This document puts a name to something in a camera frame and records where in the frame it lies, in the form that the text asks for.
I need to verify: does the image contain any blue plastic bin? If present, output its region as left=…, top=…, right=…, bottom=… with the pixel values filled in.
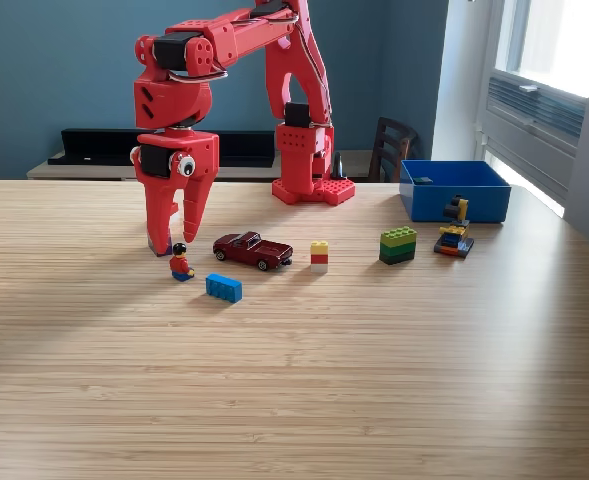
left=399, top=159, right=513, bottom=224

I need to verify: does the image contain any blue brick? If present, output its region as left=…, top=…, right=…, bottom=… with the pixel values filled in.
left=204, top=272, right=244, bottom=304

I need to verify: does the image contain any grey vent grille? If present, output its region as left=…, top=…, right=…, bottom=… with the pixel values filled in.
left=484, top=69, right=588, bottom=151

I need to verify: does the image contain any small yellow toy digger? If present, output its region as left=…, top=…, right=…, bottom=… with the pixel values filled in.
left=433, top=194, right=476, bottom=260

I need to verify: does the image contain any yellow red white brick stack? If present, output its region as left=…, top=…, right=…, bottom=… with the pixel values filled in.
left=309, top=239, right=330, bottom=274

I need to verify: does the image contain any dark red toy pickup car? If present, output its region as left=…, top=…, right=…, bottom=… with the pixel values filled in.
left=211, top=230, right=295, bottom=272

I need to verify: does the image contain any pale wooden sideboard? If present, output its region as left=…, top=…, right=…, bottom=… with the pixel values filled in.
left=26, top=149, right=375, bottom=183

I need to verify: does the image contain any robot wrist servo cable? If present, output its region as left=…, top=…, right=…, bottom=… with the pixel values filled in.
left=167, top=59, right=229, bottom=83

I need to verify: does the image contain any pink purple brick stack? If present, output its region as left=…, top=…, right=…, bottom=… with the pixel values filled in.
left=146, top=230, right=174, bottom=258

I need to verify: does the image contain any toy figure red shirt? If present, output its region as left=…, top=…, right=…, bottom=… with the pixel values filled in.
left=168, top=242, right=196, bottom=283

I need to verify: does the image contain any green brick stack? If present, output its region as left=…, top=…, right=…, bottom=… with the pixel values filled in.
left=378, top=225, right=419, bottom=265

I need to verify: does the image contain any white window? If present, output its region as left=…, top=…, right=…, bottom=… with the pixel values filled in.
left=491, top=0, right=589, bottom=99

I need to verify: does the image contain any dark wooden chair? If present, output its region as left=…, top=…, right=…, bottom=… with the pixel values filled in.
left=367, top=116, right=420, bottom=184

